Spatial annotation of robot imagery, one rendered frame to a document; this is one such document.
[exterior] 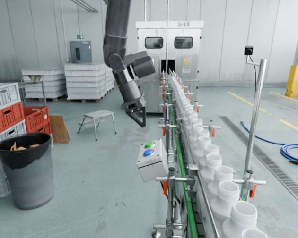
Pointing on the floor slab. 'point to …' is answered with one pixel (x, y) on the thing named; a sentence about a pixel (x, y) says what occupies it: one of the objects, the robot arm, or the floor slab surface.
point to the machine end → (149, 95)
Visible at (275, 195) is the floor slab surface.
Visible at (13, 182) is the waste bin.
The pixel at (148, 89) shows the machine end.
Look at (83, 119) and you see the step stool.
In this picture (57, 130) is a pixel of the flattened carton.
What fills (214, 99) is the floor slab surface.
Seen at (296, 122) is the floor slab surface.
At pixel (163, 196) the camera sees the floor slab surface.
